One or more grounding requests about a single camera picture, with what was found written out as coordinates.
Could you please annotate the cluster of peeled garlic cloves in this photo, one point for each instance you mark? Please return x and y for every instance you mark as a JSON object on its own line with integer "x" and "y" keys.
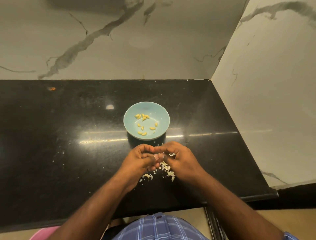
{"x": 144, "y": 116}

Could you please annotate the person's left hand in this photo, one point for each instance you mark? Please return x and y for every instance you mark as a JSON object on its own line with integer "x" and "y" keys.
{"x": 132, "y": 165}

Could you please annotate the person's right forearm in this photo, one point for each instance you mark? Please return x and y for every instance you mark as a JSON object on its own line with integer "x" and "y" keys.
{"x": 237, "y": 212}

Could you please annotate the small orange scrap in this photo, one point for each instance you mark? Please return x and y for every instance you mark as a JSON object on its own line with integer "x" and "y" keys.
{"x": 51, "y": 88}

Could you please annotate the blue plaid shirt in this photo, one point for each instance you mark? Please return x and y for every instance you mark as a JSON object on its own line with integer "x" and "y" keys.
{"x": 158, "y": 230}

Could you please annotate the person's left forearm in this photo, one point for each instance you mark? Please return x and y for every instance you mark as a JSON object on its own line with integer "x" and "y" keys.
{"x": 89, "y": 217}

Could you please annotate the person's right hand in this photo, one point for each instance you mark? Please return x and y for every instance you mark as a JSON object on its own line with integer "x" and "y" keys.
{"x": 186, "y": 162}

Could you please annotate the black cabinet trim strip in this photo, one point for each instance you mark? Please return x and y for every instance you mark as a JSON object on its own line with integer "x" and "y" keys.
{"x": 213, "y": 225}

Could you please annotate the pile of garlic skins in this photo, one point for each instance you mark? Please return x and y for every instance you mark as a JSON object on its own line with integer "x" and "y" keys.
{"x": 168, "y": 170}

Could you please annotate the light blue bowl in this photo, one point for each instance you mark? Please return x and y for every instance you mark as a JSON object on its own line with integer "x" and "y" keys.
{"x": 160, "y": 132}

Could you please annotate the pink plastic bucket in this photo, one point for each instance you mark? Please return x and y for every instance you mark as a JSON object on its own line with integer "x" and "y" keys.
{"x": 44, "y": 233}

